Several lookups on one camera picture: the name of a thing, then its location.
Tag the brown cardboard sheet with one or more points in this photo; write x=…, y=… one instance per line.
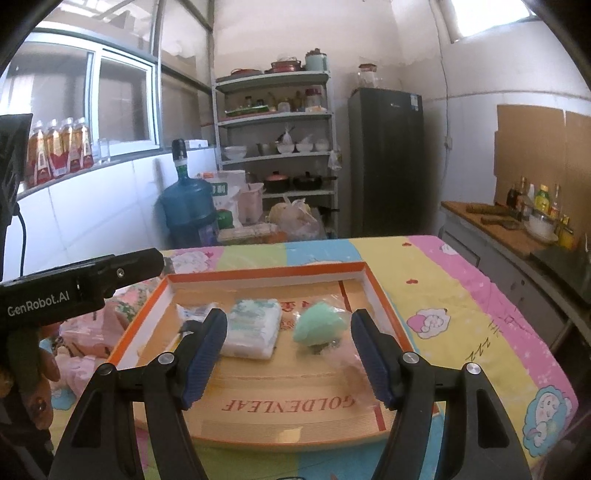
x=579, y=175
x=531, y=152

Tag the green plush toy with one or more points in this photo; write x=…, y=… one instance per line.
x=318, y=323

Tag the pink plastic jug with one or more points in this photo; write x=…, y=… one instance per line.
x=251, y=203

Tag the black gas stove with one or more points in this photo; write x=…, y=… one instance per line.
x=568, y=267

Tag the green tray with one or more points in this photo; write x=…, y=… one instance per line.
x=247, y=110

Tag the black water pump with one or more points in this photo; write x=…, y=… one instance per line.
x=179, y=154

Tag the red lidded pot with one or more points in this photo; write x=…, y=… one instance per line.
x=277, y=182

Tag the small blue white packet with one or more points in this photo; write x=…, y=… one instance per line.
x=196, y=311

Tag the mint green canister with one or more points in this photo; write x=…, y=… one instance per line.
x=316, y=61

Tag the cartoon printed tablecloth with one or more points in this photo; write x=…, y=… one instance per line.
x=461, y=295

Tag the red-lidded jar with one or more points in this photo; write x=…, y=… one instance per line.
x=313, y=98

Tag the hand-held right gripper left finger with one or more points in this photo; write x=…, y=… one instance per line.
x=205, y=360

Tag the person's left hand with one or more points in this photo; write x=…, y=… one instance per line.
x=48, y=371

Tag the metal shelf rack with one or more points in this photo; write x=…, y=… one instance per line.
x=277, y=117

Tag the black wok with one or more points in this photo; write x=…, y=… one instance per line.
x=309, y=181

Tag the large white bowl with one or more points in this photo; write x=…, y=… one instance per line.
x=235, y=153

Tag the plastic bag of potatoes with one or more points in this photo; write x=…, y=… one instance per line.
x=295, y=219

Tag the dark fridge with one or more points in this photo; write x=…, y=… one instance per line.
x=385, y=166

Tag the pink tissue pack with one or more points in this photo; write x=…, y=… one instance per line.
x=87, y=332

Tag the clear bottle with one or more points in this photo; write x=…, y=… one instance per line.
x=555, y=203

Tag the green yellow-capped bottle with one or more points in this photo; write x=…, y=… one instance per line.
x=542, y=201

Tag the blue water jug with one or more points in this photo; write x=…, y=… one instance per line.
x=189, y=207

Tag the red pan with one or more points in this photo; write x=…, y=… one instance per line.
x=286, y=65

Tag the glass jar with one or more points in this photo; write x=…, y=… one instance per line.
x=368, y=77

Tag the baby doll pink dress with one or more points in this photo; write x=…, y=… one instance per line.
x=74, y=374

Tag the clear plastic food pack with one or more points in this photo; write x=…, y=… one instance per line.
x=249, y=233

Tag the white sack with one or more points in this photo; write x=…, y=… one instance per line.
x=221, y=184

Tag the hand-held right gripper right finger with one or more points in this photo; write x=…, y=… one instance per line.
x=371, y=360

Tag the orange-rimmed cardboard box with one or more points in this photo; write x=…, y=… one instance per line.
x=286, y=406

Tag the sliding window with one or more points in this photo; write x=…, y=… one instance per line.
x=122, y=99

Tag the kitchen counter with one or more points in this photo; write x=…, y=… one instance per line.
x=489, y=230

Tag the orange drink bottle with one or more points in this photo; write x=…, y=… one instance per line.
x=39, y=159
x=69, y=152
x=84, y=150
x=55, y=154

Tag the dark sauce bottle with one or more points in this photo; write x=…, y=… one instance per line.
x=517, y=198

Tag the glass cup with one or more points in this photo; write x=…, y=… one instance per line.
x=105, y=151

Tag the leaf print tissue packet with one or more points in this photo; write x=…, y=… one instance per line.
x=251, y=327

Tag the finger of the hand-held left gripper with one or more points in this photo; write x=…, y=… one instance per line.
x=134, y=266

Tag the small yellow bottle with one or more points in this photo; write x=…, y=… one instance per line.
x=566, y=233

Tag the small wall window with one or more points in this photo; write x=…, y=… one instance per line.
x=485, y=16

